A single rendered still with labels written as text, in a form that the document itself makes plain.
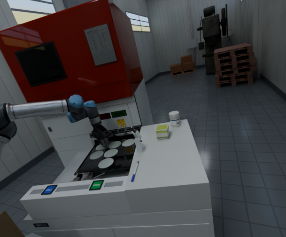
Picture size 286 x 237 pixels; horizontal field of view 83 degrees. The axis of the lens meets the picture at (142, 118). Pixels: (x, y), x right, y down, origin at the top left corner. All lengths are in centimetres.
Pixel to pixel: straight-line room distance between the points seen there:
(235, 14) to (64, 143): 964
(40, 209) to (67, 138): 66
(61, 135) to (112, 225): 89
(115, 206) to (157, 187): 23
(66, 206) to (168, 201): 49
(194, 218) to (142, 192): 27
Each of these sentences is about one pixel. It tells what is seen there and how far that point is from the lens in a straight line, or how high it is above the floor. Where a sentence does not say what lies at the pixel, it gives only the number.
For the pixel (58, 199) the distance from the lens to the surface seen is 95.
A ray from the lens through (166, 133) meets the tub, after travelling 101.
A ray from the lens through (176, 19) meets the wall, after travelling 1037.
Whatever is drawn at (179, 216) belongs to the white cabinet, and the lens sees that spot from 87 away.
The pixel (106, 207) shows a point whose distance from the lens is 88.
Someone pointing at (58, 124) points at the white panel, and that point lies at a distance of 152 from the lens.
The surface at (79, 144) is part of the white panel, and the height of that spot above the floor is 89.
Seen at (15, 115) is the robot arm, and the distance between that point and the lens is 102.
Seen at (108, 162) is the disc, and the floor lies 90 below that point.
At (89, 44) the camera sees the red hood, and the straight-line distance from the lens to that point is 117.
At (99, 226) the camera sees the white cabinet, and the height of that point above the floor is 74.
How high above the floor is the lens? 148
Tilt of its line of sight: 21 degrees down
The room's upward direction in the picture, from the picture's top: 14 degrees counter-clockwise
